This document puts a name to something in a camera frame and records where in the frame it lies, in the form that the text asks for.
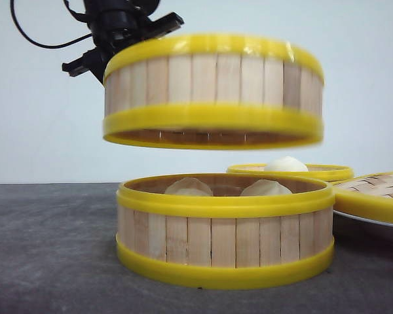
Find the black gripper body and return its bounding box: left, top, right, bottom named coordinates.
left=62, top=0, right=184, bottom=82

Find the bamboo steamer basket tier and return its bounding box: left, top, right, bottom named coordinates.
left=103, top=34, right=324, bottom=150
left=116, top=173, right=335, bottom=289

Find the bamboo steamer basket single bun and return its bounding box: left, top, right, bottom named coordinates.
left=227, top=164, right=354, bottom=183

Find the woven bamboo steamer lid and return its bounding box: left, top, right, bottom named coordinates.
left=333, top=172, right=393, bottom=224

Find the white steamed bun left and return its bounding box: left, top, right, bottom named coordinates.
left=164, top=177, right=213, bottom=196

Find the white steamed bun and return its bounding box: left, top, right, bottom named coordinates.
left=264, top=156, right=309, bottom=172
left=164, top=177, right=213, bottom=196
left=240, top=179, right=292, bottom=196

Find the white steamed bun right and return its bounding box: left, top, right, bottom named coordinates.
left=240, top=179, right=292, bottom=196

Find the bamboo steamer basket bottom tier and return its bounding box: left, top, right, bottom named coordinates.
left=116, top=173, right=335, bottom=289

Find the white plate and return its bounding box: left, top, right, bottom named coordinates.
left=333, top=210, right=393, bottom=244

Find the black cable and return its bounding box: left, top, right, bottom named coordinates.
left=10, top=0, right=93, bottom=50

